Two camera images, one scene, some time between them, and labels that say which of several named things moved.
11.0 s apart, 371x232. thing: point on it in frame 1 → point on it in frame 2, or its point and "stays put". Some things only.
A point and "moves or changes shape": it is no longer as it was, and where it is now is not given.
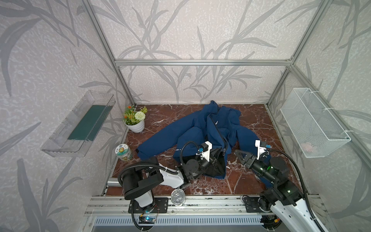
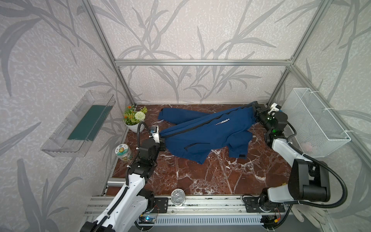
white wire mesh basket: x=316 y=133 stays put
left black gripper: x=210 y=162 → x=162 y=144
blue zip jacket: x=212 y=135 moves or changes shape
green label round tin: x=123 y=152 stays put
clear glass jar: x=178 y=196 stays put
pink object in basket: x=307 y=146 stays put
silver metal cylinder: x=113 y=182 stays put
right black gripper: x=253 y=161 → x=258 y=108
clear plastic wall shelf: x=73 y=135 stays put
